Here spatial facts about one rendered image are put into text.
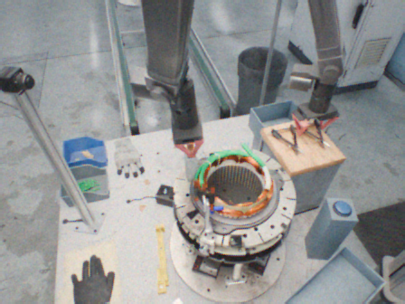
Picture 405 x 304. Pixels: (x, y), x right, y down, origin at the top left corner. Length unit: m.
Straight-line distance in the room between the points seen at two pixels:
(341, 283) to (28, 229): 1.90
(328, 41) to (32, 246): 1.95
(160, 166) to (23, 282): 1.17
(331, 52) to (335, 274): 0.53
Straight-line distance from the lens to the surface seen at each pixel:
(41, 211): 2.31
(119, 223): 1.13
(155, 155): 1.30
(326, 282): 0.80
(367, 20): 2.88
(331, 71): 0.82
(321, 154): 0.97
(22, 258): 2.17
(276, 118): 1.17
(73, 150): 1.40
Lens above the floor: 1.73
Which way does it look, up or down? 47 degrees down
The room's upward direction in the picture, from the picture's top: straight up
